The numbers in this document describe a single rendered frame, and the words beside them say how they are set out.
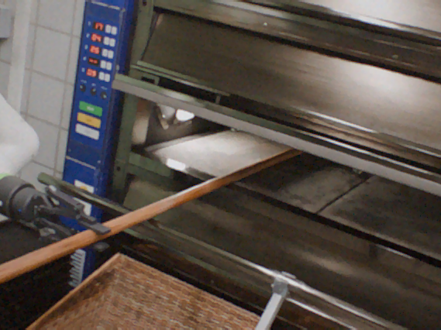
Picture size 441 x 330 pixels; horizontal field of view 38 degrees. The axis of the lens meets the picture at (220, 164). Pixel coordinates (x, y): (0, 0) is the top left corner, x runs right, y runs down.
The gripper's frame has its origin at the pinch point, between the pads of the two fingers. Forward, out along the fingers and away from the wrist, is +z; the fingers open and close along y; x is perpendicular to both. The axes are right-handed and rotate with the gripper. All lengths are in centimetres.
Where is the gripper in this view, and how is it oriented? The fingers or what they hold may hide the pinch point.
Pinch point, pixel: (93, 234)
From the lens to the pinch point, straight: 138.2
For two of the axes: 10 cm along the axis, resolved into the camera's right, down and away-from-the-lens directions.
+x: -4.8, 1.8, -8.6
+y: -1.9, 9.3, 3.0
